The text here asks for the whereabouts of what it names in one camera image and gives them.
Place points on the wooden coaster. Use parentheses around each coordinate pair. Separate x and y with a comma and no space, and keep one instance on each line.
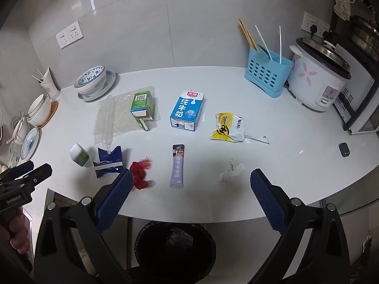
(51,114)

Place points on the white ceramic cup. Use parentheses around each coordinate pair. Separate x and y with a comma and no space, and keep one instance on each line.
(51,85)

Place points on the blue and white milk carton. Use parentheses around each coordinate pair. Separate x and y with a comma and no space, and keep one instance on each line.
(186,109)

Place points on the white floral rice cooker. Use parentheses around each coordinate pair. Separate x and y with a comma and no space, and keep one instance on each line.
(314,77)

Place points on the blue patterned bowl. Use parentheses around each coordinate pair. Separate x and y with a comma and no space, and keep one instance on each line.
(90,78)

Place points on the green and white carton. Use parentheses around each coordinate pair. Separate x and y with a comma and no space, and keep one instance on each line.
(142,102)

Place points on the steel pot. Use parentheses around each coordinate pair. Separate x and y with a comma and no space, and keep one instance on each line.
(365,38)

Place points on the red mesh net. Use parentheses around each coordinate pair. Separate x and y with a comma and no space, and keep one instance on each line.
(139,171)

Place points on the white chopstick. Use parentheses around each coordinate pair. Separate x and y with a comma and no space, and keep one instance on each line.
(280,41)
(262,40)

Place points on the purple sachet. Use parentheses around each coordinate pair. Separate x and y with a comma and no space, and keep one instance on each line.
(176,168)

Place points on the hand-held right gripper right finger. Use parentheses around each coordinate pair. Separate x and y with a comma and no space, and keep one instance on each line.
(268,201)

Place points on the white bowl with dark rim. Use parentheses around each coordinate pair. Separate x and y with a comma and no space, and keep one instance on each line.
(38,111)

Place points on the light blue utensil holder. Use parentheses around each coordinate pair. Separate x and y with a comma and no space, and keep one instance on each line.
(263,74)

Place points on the person's left hand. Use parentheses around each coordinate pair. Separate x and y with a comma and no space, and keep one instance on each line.
(19,230)

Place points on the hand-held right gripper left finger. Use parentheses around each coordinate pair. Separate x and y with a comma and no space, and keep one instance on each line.
(115,201)

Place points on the small white green bottle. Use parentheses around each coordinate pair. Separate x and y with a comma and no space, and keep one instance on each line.
(80,154)

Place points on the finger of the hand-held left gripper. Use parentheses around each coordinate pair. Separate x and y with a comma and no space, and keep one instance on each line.
(38,174)
(23,167)

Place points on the black trash bin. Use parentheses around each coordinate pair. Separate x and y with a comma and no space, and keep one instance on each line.
(174,248)

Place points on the white tissue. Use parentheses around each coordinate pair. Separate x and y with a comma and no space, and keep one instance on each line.
(231,171)

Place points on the dark blue snack wrapper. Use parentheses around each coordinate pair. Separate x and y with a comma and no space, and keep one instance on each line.
(108,161)

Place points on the clear bubble wrap sheet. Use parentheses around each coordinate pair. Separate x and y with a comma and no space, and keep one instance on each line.
(117,118)

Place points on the white microwave oven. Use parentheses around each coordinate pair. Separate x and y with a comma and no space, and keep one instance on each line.
(361,100)

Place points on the yellow snack wrapper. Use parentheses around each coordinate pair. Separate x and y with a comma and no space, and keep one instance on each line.
(228,127)

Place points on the wooden chopstick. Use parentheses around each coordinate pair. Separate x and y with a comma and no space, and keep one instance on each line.
(246,35)
(250,35)

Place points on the small black case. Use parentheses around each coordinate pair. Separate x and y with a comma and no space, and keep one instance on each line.
(344,150)

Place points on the white wall socket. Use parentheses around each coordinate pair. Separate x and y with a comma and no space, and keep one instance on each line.
(308,20)
(75,32)
(62,40)
(324,28)

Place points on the blue striped plate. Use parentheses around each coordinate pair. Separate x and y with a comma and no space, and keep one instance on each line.
(29,143)

